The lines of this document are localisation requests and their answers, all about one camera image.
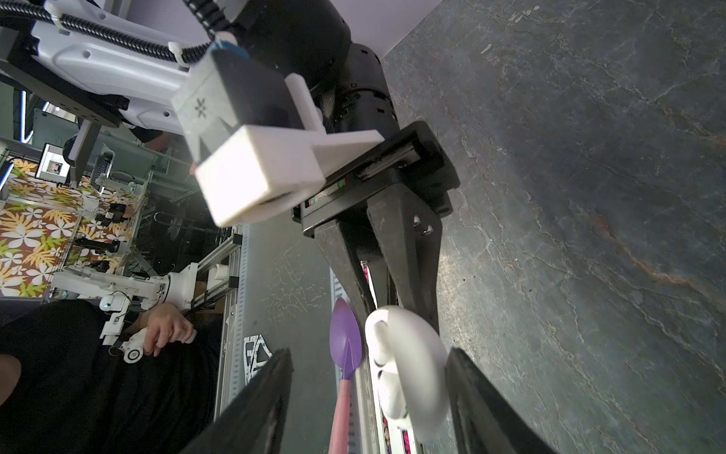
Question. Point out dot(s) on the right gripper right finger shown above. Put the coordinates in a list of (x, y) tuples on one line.
[(484, 422)]

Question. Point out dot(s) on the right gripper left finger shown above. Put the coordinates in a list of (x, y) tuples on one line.
[(254, 422)]

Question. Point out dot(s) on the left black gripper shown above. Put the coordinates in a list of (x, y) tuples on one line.
[(405, 219)]

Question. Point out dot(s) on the white earbud charging case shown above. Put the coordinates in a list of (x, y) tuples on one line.
[(408, 369)]

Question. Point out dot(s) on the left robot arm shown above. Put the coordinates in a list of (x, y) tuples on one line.
[(112, 72)]

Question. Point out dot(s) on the operator's hand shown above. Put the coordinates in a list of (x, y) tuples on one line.
[(165, 325)]

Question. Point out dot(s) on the floral patterned cloth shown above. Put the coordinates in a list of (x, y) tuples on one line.
[(40, 222)]

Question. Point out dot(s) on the purple scoop pink handle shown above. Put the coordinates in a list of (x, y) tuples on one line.
[(346, 351)]

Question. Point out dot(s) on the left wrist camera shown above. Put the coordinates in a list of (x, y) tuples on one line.
[(257, 138)]

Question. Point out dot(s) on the white teleoperation handle device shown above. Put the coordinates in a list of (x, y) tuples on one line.
[(119, 296)]

